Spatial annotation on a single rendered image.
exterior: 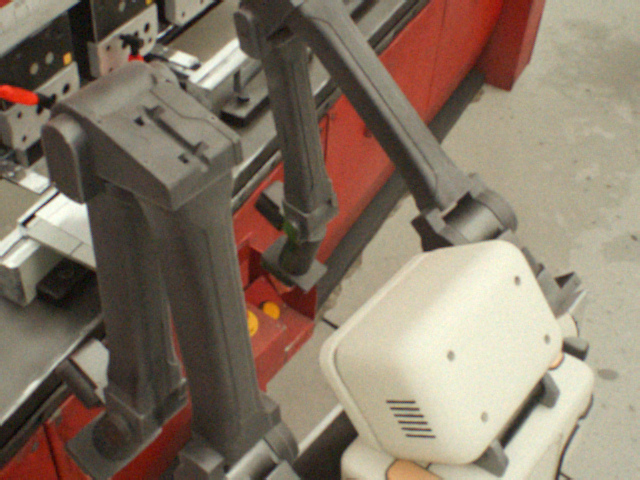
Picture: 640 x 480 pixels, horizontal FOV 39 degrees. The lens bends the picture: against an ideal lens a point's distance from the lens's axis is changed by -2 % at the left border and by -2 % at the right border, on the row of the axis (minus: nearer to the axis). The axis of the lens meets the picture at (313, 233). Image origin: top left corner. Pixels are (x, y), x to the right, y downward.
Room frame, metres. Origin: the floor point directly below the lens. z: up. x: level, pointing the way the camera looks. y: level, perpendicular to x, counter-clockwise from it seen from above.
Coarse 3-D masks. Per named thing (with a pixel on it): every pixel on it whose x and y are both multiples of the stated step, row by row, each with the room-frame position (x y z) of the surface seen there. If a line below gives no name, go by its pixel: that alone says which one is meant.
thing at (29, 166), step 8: (40, 144) 1.06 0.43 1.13; (16, 152) 1.04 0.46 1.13; (24, 152) 1.03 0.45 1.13; (32, 152) 1.04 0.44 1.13; (40, 152) 1.05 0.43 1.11; (24, 160) 1.03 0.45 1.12; (32, 160) 1.04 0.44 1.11; (40, 160) 1.06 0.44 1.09; (24, 168) 1.03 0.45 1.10; (32, 168) 1.04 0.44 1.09
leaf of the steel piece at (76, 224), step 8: (64, 208) 1.05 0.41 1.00; (72, 208) 1.05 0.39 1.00; (80, 208) 1.05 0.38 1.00; (56, 216) 1.03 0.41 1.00; (64, 216) 1.03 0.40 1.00; (72, 216) 1.03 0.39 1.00; (80, 216) 1.03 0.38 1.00; (56, 224) 1.01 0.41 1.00; (64, 224) 1.01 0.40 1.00; (72, 224) 1.01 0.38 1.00; (80, 224) 1.02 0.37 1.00; (88, 224) 1.02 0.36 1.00; (72, 232) 1.00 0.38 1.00; (80, 232) 1.00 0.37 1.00; (88, 232) 1.00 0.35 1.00; (88, 240) 0.98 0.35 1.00
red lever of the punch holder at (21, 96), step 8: (0, 88) 0.95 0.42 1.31; (8, 88) 0.95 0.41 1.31; (16, 88) 0.96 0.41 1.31; (0, 96) 0.94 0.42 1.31; (8, 96) 0.93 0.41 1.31; (16, 96) 0.94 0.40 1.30; (24, 96) 0.96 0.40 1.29; (32, 96) 0.97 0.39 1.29; (40, 96) 1.00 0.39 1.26; (48, 96) 1.00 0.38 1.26; (24, 104) 0.96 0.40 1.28; (32, 104) 0.97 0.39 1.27; (40, 104) 0.99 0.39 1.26; (48, 104) 0.99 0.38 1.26
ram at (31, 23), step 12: (0, 0) 1.00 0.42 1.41; (12, 0) 1.02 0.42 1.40; (60, 0) 1.10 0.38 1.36; (72, 0) 1.12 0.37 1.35; (36, 12) 1.05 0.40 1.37; (48, 12) 1.07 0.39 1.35; (60, 12) 1.09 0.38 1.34; (24, 24) 1.03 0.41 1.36; (36, 24) 1.05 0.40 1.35; (0, 36) 0.99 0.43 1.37; (12, 36) 1.01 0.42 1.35; (24, 36) 1.03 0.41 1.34; (0, 48) 0.98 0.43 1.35
